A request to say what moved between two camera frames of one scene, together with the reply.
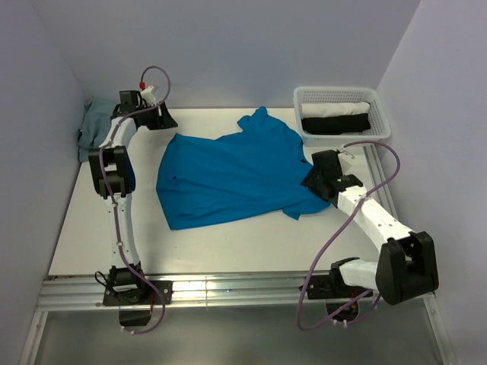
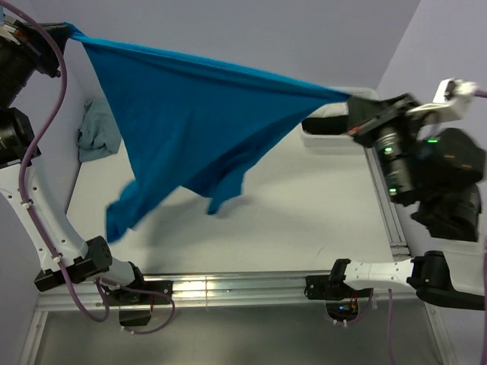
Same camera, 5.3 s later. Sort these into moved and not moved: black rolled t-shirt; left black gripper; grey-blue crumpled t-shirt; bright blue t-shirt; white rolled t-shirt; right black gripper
Moved: bright blue t-shirt; left black gripper; right black gripper
Not moved: black rolled t-shirt; grey-blue crumpled t-shirt; white rolled t-shirt
